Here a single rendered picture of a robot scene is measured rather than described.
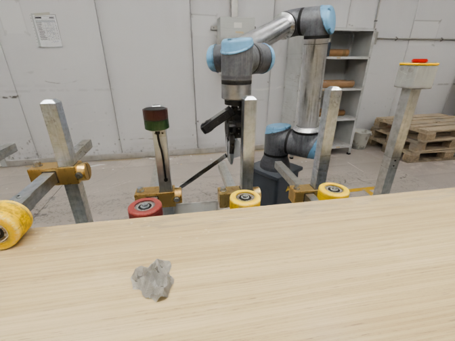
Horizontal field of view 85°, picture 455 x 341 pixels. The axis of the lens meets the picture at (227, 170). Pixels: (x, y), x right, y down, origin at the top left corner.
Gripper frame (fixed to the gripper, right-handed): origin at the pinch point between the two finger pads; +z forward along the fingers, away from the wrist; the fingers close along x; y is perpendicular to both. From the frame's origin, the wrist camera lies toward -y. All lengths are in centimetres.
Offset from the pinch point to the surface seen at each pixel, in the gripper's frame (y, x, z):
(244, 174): 3.1, -9.7, 1.0
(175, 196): -18.3, -10.3, 6.2
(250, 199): 1.3, -23.5, 1.4
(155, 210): -22.1, -25.3, 1.1
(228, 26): 41, 235, -64
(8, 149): -73, 14, -3
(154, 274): -20.4, -45.6, 0.2
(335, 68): 194, 261, -19
